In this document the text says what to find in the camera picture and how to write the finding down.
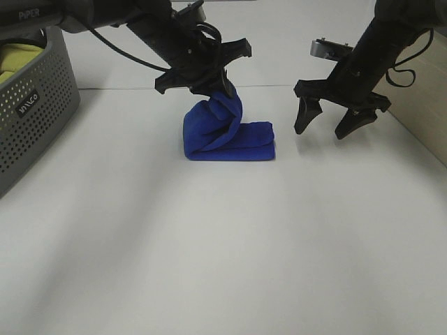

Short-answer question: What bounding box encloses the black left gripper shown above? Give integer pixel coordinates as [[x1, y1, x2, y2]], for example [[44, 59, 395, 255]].
[[126, 11, 252, 99]]

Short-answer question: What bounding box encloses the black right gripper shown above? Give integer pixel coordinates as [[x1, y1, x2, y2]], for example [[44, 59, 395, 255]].
[[294, 52, 391, 140]]

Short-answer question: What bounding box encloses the blue microfibre towel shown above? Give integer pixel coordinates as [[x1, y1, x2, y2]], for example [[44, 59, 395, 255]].
[[182, 87, 276, 161]]

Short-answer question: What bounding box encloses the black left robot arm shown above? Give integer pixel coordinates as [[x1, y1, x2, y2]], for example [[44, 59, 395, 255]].
[[1, 0, 252, 98]]

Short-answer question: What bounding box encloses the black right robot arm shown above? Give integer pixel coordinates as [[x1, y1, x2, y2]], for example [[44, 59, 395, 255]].
[[294, 1, 446, 140]]

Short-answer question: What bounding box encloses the beige storage box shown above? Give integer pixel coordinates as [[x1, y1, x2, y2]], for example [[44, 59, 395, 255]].
[[376, 31, 446, 163]]

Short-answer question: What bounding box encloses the grey perforated plastic basket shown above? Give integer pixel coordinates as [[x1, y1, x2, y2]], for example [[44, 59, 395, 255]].
[[1, 27, 80, 195]]

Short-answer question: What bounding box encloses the yellow-green towel in basket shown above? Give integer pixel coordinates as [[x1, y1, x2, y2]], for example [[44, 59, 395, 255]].
[[0, 43, 44, 83]]

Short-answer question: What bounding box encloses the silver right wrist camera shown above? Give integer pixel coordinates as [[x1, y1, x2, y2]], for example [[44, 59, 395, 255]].
[[310, 38, 353, 61]]

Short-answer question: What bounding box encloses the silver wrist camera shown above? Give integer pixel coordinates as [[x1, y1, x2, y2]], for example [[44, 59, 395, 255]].
[[175, 0, 206, 24], [310, 38, 353, 61]]

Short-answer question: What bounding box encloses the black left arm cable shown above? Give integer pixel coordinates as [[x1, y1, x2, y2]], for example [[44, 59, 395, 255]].
[[87, 22, 224, 72]]

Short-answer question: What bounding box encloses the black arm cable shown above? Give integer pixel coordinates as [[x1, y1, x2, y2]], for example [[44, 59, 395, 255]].
[[87, 22, 224, 72], [385, 27, 435, 88]]

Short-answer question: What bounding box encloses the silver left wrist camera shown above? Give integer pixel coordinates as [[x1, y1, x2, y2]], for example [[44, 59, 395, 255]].
[[175, 0, 206, 24]]

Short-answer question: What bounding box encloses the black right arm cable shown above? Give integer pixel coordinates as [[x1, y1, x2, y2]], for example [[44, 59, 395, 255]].
[[385, 27, 435, 88]]

